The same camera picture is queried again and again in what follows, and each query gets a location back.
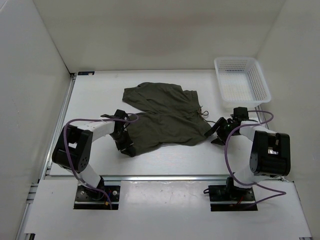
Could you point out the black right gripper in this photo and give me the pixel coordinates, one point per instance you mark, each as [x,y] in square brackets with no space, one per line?
[220,122]

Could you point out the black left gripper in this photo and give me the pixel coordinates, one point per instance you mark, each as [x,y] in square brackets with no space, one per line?
[123,147]

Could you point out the olive green shorts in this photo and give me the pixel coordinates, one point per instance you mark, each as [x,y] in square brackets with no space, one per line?
[168,115]

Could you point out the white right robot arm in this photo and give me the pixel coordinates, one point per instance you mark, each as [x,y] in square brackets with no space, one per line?
[243,178]

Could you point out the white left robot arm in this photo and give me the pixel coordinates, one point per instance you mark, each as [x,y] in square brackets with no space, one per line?
[73,148]

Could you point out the white plastic mesh basket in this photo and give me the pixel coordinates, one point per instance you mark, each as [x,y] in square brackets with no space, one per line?
[241,82]

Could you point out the blue label sticker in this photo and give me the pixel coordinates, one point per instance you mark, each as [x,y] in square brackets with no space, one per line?
[86,73]

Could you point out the aluminium front rail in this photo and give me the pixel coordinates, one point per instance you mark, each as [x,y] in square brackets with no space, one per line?
[164,178]

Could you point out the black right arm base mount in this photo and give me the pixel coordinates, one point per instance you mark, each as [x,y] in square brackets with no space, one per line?
[230,198]

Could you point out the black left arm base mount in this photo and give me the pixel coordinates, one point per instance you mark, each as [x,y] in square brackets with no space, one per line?
[89,199]

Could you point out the aluminium left side rail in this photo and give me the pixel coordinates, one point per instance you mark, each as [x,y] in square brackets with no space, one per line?
[20,235]

